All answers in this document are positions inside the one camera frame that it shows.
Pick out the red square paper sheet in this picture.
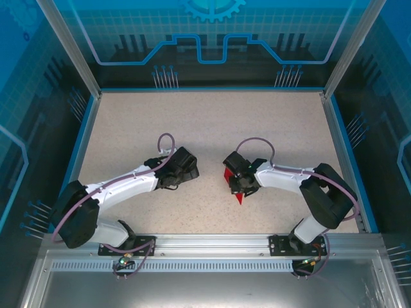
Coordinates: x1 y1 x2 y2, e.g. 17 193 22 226
223 167 246 207

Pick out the sheet metal tray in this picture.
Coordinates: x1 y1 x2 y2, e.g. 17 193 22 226
17 250 407 308

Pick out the blue back border strip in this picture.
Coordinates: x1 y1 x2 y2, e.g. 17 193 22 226
99 85 325 94

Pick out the blue side border strip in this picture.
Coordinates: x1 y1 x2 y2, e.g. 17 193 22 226
327 94 380 234
47 94 103 234

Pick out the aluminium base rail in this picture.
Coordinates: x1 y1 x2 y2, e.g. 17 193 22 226
43 233 385 257

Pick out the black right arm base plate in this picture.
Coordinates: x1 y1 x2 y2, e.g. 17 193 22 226
268 234 329 257

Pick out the slotted grey cable duct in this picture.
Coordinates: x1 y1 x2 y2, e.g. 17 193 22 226
50 260 304 273

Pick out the cable connector with green light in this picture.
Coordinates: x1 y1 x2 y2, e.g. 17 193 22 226
301 255 322 268
117 252 135 268

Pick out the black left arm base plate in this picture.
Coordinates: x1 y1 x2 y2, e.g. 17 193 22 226
98 235 157 257

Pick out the aluminium frame post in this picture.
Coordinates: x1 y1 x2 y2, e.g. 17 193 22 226
322 0 388 99
34 0 103 99

